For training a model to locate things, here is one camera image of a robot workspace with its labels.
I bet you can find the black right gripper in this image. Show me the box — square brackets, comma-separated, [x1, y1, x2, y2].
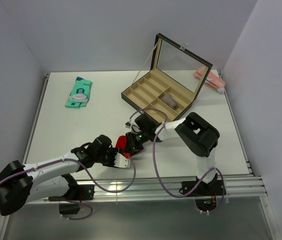
[125, 129, 149, 157]

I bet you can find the red sock with white print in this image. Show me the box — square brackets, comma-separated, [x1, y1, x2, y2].
[115, 135, 127, 155]

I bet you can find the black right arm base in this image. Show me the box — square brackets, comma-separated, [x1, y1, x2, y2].
[189, 180, 227, 213]

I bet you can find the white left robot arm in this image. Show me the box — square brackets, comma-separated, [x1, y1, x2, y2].
[0, 135, 130, 216]

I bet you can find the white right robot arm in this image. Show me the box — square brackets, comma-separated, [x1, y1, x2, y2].
[124, 112, 220, 195]

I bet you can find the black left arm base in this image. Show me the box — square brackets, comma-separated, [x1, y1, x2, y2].
[48, 184, 95, 220]

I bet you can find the black compartment display box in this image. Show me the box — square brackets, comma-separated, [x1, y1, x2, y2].
[121, 33, 212, 123]

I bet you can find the pink patterned sock pair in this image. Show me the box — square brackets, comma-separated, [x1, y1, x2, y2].
[193, 66, 226, 94]

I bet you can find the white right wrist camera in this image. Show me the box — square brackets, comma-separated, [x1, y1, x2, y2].
[125, 121, 141, 133]

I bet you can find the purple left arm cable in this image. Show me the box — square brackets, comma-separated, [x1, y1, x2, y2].
[0, 153, 137, 221]

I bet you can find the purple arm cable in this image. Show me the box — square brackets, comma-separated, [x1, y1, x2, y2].
[0, 153, 137, 221]
[127, 107, 225, 215]

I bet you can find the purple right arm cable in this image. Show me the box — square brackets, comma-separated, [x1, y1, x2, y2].
[127, 107, 225, 215]

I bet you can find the aluminium front rail frame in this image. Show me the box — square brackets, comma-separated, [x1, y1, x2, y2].
[0, 71, 281, 240]

